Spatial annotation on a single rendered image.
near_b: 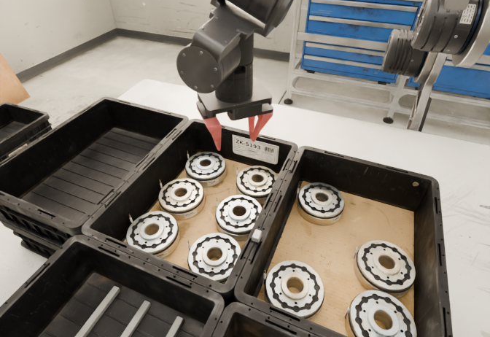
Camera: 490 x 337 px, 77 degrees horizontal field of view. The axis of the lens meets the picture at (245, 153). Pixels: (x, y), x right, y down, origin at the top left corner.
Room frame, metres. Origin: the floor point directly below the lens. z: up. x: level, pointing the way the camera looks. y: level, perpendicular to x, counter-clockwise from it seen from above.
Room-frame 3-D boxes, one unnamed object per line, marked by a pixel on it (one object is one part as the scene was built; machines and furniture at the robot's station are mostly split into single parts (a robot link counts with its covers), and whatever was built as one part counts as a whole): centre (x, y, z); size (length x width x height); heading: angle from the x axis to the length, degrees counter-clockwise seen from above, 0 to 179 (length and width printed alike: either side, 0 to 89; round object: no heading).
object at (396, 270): (0.31, -0.26, 0.86); 0.05 x 0.05 x 0.01
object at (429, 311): (0.34, -0.19, 0.87); 0.40 x 0.30 x 0.11; 157
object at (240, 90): (0.42, 0.02, 1.17); 0.10 x 0.07 x 0.07; 112
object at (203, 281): (0.45, 0.08, 0.92); 0.40 x 0.30 x 0.02; 157
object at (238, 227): (0.43, 0.01, 0.86); 0.10 x 0.10 x 0.01
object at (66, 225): (0.57, 0.36, 0.92); 0.40 x 0.30 x 0.02; 157
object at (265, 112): (0.42, 0.00, 1.10); 0.07 x 0.07 x 0.09; 22
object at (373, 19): (2.21, -0.78, 0.60); 0.72 x 0.03 x 0.56; 69
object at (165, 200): (0.48, 0.15, 0.86); 0.10 x 0.10 x 0.01
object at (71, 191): (0.57, 0.36, 0.87); 0.40 x 0.30 x 0.11; 157
